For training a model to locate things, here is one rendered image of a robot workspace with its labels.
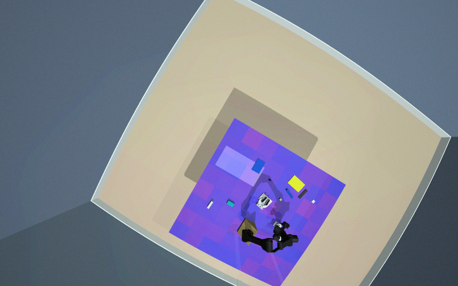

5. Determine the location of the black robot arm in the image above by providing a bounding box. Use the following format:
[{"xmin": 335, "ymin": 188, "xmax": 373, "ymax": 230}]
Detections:
[{"xmin": 242, "ymin": 225, "xmax": 299, "ymax": 253}]

